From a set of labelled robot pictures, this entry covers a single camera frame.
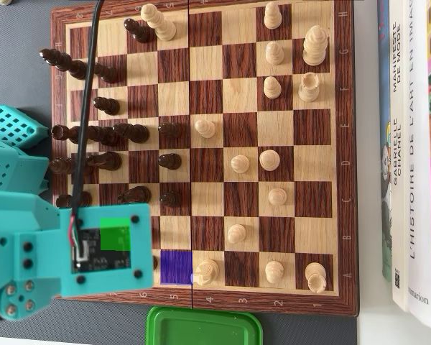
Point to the white Gabrielle Chanel book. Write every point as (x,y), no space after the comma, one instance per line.
(398,108)

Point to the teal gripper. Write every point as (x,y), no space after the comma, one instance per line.
(19,297)

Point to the light wooden knight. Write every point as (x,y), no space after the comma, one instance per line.
(208,269)

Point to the green plastic container lid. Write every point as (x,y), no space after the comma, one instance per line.
(201,328)

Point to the light wooden rook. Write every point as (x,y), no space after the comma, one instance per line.
(309,90)
(315,275)

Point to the light wooden queen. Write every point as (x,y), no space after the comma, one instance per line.
(163,30)

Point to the wooden chessboard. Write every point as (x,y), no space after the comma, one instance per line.
(206,61)

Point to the dark wooden king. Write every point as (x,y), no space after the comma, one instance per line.
(75,69)

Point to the light wooden king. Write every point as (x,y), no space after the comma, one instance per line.
(315,46)

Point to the blue illustrated book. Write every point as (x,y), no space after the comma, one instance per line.
(385,179)

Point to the teal wrist camera box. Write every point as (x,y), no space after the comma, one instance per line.
(104,212)

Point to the dark wooden rook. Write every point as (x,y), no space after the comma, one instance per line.
(62,200)
(62,133)

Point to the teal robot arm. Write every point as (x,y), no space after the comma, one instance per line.
(21,212)

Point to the dark wooden queen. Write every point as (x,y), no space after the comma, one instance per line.
(62,166)

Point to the light captured chess piece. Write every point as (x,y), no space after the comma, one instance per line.
(4,2)

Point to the dark wooden pawn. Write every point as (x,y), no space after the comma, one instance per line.
(142,34)
(170,161)
(170,131)
(155,263)
(171,199)
(109,106)
(107,74)

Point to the light wooden pawn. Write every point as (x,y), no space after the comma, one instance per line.
(273,18)
(205,129)
(240,164)
(272,89)
(277,197)
(274,54)
(274,272)
(236,234)

